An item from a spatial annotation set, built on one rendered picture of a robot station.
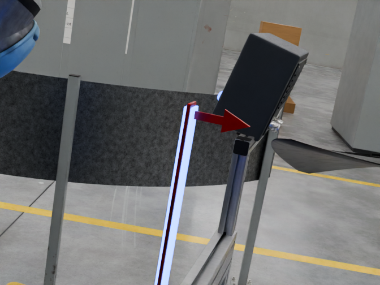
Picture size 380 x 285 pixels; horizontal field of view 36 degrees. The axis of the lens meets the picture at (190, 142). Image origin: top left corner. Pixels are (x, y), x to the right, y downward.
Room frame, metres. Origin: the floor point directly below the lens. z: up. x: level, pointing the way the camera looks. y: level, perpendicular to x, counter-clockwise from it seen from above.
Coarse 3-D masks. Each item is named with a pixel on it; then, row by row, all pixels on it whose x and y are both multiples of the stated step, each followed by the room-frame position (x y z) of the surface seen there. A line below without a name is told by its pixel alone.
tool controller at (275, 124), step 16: (256, 48) 1.15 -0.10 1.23; (272, 48) 1.14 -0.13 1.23; (288, 48) 1.19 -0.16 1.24; (240, 64) 1.16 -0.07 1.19; (256, 64) 1.15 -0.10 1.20; (272, 64) 1.14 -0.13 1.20; (288, 64) 1.14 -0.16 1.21; (304, 64) 1.37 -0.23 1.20; (240, 80) 1.16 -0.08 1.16; (256, 80) 1.15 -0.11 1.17; (272, 80) 1.14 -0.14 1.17; (288, 80) 1.14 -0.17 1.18; (224, 96) 1.16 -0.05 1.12; (240, 96) 1.15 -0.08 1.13; (256, 96) 1.15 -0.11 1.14; (272, 96) 1.14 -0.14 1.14; (240, 112) 1.15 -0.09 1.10; (256, 112) 1.15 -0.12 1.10; (272, 112) 1.14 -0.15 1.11; (256, 128) 1.14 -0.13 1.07; (272, 128) 1.17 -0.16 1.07
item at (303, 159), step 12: (276, 144) 0.52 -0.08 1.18; (288, 144) 0.49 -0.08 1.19; (300, 144) 0.47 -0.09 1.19; (288, 156) 0.60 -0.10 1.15; (300, 156) 0.59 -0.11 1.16; (312, 156) 0.58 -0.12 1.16; (324, 156) 0.55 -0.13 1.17; (336, 156) 0.48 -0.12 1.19; (348, 156) 0.47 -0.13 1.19; (360, 156) 0.50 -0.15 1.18; (372, 156) 0.53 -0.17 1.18; (300, 168) 0.66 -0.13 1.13; (312, 168) 0.65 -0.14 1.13; (324, 168) 0.65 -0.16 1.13; (336, 168) 0.65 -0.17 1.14; (348, 168) 0.65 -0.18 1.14
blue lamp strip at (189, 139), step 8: (192, 112) 0.58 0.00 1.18; (192, 120) 0.58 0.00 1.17; (192, 128) 0.59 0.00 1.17; (192, 136) 0.59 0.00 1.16; (184, 152) 0.58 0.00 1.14; (184, 160) 0.58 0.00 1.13; (184, 168) 0.58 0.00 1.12; (184, 176) 0.59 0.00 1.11; (184, 184) 0.60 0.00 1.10; (176, 192) 0.58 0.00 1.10; (176, 200) 0.58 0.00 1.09; (176, 208) 0.58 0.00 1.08; (176, 216) 0.58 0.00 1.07; (176, 224) 0.59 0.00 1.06; (168, 248) 0.58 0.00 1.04; (168, 256) 0.58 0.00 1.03; (168, 264) 0.58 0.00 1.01; (168, 272) 0.59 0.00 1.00; (168, 280) 0.60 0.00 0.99
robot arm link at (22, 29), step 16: (0, 0) 0.69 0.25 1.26; (16, 0) 0.70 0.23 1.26; (32, 0) 0.72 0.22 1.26; (0, 16) 0.69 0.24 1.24; (16, 16) 0.71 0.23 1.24; (32, 16) 0.74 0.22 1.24; (0, 32) 0.70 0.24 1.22; (16, 32) 0.71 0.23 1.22; (32, 32) 0.73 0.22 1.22; (0, 48) 0.70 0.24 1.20; (16, 48) 0.71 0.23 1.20; (32, 48) 0.73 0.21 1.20; (0, 64) 0.70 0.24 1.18; (16, 64) 0.71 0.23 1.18
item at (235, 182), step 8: (240, 136) 1.12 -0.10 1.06; (232, 160) 1.10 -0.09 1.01; (240, 160) 1.09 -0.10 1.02; (232, 168) 1.10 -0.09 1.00; (240, 168) 1.09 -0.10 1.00; (232, 176) 1.10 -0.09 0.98; (240, 176) 1.09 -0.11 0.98; (232, 184) 1.10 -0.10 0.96; (240, 184) 1.09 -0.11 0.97; (232, 192) 1.10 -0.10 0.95; (240, 192) 1.09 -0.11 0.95; (224, 200) 1.10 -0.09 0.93; (232, 200) 1.09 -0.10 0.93; (224, 208) 1.10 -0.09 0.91; (232, 208) 1.09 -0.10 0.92; (224, 216) 1.10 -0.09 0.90; (232, 216) 1.09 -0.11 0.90; (224, 224) 1.09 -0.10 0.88; (232, 224) 1.09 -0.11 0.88; (224, 232) 1.10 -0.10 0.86; (232, 232) 1.09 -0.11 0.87
